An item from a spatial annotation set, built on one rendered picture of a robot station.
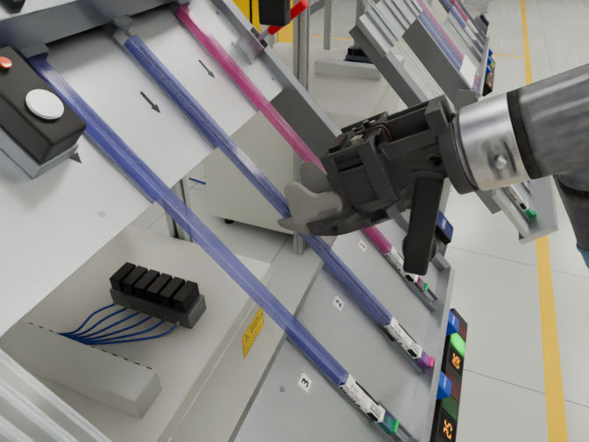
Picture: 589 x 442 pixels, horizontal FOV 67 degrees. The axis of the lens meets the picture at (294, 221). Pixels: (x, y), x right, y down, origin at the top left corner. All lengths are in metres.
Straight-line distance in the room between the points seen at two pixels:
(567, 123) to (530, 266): 1.66
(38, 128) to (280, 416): 0.30
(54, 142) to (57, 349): 0.46
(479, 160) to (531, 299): 1.51
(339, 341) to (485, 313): 1.28
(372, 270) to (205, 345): 0.31
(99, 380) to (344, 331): 0.36
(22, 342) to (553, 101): 0.74
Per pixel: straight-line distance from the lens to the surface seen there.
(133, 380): 0.69
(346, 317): 0.53
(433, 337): 0.64
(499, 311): 1.78
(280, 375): 0.44
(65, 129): 0.36
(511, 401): 1.55
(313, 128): 0.66
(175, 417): 0.71
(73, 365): 0.74
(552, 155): 0.38
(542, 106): 0.38
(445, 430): 0.65
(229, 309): 0.80
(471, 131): 0.39
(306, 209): 0.46
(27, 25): 0.42
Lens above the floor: 1.21
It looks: 37 degrees down
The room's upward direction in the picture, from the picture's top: straight up
